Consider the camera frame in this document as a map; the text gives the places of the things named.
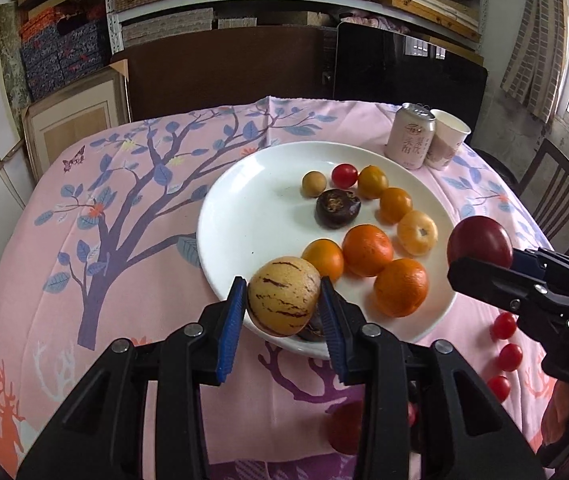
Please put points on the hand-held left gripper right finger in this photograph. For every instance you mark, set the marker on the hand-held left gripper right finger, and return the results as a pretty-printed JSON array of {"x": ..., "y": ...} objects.
[{"x": 334, "y": 335}]

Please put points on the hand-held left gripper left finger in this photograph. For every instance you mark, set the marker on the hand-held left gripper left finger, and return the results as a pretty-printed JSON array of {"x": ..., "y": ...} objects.
[{"x": 232, "y": 330}]

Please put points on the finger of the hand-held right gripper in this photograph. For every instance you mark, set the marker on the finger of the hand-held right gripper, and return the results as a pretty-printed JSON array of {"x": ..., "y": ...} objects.
[
  {"x": 554, "y": 260},
  {"x": 489, "y": 282}
]

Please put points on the dark purple water chestnut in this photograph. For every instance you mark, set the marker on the dark purple water chestnut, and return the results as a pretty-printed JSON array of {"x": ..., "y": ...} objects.
[
  {"x": 337, "y": 208},
  {"x": 314, "y": 334}
]

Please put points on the dark red plum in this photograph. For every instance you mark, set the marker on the dark red plum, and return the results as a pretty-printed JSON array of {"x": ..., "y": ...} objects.
[
  {"x": 347, "y": 427},
  {"x": 479, "y": 240}
]

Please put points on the striped pepino melon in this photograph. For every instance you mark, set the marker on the striped pepino melon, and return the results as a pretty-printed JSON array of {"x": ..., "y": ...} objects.
[{"x": 284, "y": 296}]

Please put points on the medium orange tangerine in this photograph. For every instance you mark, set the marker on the medium orange tangerine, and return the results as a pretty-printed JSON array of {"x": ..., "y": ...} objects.
[{"x": 323, "y": 259}]

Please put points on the large orange tangerine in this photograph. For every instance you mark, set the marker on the large orange tangerine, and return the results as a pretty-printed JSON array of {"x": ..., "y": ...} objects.
[
  {"x": 401, "y": 287},
  {"x": 367, "y": 250}
]

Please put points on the small orange tangerine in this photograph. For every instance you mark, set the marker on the small orange tangerine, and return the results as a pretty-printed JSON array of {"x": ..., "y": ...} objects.
[
  {"x": 395, "y": 205},
  {"x": 417, "y": 232}
]

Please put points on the white round plate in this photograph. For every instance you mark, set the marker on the white round plate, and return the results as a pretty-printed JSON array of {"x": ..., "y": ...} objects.
[{"x": 254, "y": 220}]

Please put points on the small tan longan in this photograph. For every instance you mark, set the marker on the small tan longan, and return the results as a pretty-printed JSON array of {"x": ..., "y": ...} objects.
[{"x": 313, "y": 183}]

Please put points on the yellowish green tinted tangerine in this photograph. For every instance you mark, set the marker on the yellowish green tinted tangerine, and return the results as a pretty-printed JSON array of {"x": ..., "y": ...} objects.
[{"x": 372, "y": 181}]

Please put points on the small red tomato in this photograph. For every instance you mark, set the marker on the small red tomato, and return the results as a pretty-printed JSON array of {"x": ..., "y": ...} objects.
[{"x": 344, "y": 175}]

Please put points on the red cherry tomato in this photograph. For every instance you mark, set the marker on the red cherry tomato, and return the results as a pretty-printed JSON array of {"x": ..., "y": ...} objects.
[
  {"x": 498, "y": 388},
  {"x": 509, "y": 357},
  {"x": 503, "y": 325}
]

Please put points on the pink deer print tablecloth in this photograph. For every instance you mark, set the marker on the pink deer print tablecloth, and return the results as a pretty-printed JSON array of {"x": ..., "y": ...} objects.
[{"x": 139, "y": 270}]

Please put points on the white paper cup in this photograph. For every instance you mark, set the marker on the white paper cup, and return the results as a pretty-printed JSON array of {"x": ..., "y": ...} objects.
[{"x": 447, "y": 142}]

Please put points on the pink drink can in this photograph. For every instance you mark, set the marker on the pink drink can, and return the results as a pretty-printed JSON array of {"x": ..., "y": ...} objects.
[{"x": 409, "y": 135}]

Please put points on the brick pattern curtain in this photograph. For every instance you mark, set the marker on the brick pattern curtain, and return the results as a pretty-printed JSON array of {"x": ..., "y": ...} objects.
[{"x": 534, "y": 50}]

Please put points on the black flat monitor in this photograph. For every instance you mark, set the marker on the black flat monitor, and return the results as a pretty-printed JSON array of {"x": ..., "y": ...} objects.
[{"x": 389, "y": 75}]

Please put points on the brown wooden board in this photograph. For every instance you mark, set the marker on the brown wooden board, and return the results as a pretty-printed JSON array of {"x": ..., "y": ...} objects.
[{"x": 214, "y": 70}]

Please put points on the stack of wooden frames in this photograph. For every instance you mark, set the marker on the stack of wooden frames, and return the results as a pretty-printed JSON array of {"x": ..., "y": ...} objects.
[{"x": 429, "y": 5}]

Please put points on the pink cloth bundle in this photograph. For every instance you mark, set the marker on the pink cloth bundle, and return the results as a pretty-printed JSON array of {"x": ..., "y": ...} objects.
[{"x": 377, "y": 21}]

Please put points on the stack of blue patterned boxes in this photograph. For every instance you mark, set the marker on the stack of blue patterned boxes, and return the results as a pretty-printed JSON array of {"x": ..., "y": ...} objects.
[{"x": 64, "y": 55}]

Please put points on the grey metal shelf rack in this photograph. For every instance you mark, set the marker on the grey metal shelf rack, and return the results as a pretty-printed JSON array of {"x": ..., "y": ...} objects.
[{"x": 113, "y": 20}]

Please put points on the mottled stone slab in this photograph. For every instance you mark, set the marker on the mottled stone slab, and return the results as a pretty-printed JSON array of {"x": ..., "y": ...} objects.
[{"x": 14, "y": 55}]

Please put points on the light wooden picture frame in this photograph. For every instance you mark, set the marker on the light wooden picture frame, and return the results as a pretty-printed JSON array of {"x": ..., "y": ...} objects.
[{"x": 72, "y": 122}]

